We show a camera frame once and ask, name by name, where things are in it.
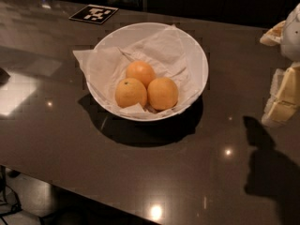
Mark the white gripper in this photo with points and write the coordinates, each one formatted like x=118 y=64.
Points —
x=292 y=35

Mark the orange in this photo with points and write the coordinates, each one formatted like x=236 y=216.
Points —
x=162 y=93
x=130 y=92
x=141 y=71

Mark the white bowl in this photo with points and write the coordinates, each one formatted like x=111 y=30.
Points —
x=193 y=56

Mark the white paper napkin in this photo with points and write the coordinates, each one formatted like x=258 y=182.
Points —
x=156 y=50

